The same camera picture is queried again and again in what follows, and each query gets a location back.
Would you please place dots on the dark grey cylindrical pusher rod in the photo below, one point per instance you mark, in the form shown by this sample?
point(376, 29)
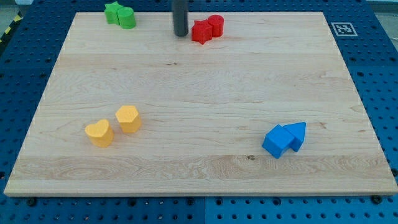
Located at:
point(180, 17)

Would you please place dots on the red star block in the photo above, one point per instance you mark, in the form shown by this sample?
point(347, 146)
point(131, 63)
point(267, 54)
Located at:
point(202, 31)

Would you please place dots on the green star block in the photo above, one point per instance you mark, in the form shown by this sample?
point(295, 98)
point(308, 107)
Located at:
point(111, 12)

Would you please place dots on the red cylinder block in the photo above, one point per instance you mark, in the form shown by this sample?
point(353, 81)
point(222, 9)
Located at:
point(217, 23)

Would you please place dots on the green cylinder block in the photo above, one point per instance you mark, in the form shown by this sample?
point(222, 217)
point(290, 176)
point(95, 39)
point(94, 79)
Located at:
point(126, 18)

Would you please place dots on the light wooden board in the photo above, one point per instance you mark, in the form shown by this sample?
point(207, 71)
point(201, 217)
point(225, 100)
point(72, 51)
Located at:
point(205, 111)

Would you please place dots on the yellow hexagon block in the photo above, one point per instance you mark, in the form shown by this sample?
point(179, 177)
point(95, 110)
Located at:
point(128, 118)

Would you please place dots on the yellow heart block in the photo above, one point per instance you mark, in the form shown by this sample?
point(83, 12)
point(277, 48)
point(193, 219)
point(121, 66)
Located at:
point(101, 133)

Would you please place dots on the blue cube block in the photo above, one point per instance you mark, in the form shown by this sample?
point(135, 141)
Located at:
point(277, 141)

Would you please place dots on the black white fiducial marker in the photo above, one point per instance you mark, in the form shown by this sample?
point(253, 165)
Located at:
point(344, 29)

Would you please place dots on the blue triangle block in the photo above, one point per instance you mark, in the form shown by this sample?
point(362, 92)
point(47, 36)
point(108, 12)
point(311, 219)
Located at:
point(297, 130)

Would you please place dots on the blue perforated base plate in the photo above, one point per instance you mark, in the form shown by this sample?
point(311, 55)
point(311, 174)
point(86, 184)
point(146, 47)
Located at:
point(32, 50)

